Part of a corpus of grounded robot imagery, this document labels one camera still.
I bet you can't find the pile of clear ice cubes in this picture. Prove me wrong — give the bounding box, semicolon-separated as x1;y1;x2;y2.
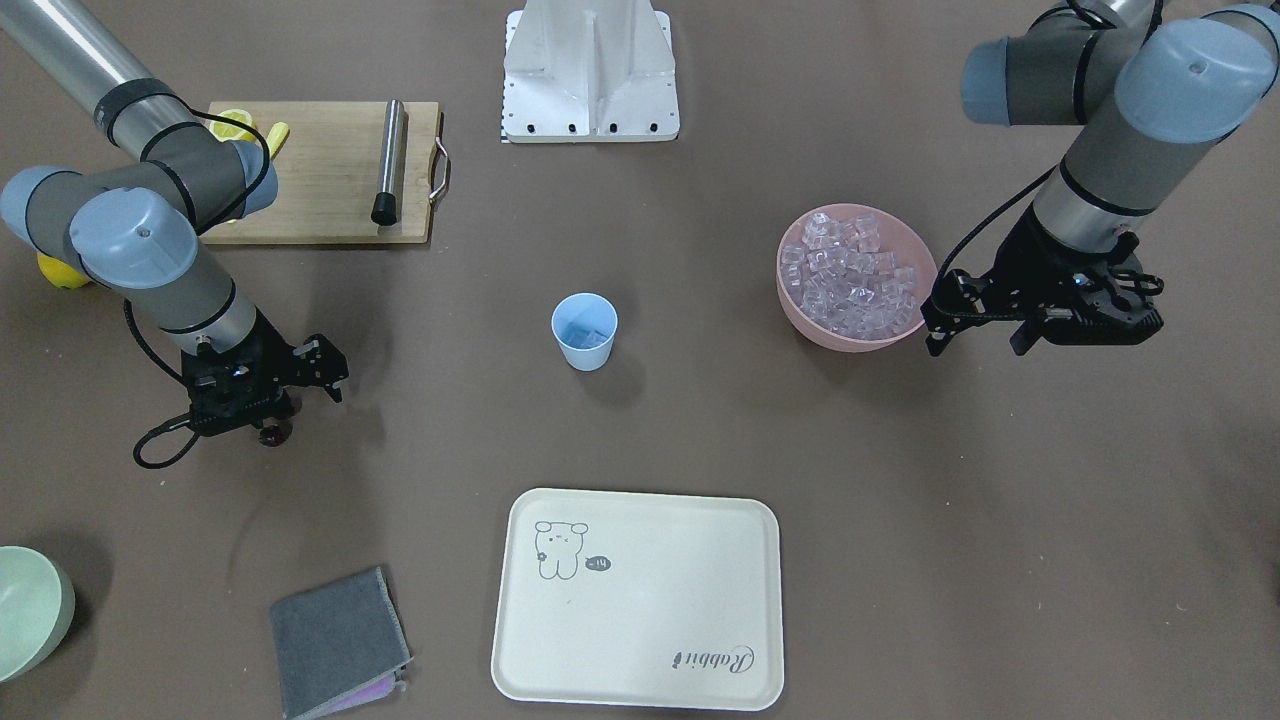
780;210;923;341

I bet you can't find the yellow lemon lower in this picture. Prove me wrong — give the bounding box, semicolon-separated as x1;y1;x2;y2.
36;252;93;290

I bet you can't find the dark cherries pair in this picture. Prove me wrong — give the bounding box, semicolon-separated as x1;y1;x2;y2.
259;419;293;448

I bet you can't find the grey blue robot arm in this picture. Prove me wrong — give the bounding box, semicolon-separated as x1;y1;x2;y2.
1;1;349;443
922;1;1277;356

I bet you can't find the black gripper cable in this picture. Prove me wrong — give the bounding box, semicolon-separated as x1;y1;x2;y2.
934;165;1059;291

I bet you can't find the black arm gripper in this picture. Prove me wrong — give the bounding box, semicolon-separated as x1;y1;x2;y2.
180;313;349;437

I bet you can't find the steel muddler black tip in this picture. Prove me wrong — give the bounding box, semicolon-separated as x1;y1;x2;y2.
370;99;408;227

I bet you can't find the cream rabbit tray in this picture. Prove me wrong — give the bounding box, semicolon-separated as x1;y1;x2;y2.
490;488;785;712

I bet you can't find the grey folded cloth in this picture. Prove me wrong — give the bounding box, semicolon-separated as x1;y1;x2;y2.
268;565;413;719

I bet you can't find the yellow plastic knife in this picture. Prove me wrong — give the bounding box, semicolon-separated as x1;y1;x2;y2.
265;122;291;160

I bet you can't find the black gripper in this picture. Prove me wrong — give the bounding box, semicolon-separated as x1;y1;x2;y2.
922;210;1164;357

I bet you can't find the light blue plastic cup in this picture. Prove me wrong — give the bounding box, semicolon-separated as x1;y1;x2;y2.
550;292;620;372

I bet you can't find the bamboo cutting board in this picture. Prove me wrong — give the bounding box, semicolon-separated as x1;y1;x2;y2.
204;100;449;246

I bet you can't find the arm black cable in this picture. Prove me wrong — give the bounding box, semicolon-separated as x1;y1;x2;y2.
122;299;201;470

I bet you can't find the pink bowl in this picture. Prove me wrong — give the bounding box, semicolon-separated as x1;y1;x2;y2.
776;204;940;354

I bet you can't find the upper lemon half slice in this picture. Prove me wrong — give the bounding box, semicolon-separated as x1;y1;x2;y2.
207;108;256;142

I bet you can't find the mint green bowl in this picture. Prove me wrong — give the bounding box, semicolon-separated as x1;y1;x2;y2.
1;546;76;682

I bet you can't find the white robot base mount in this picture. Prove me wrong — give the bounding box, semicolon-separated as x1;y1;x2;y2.
500;1;681;143

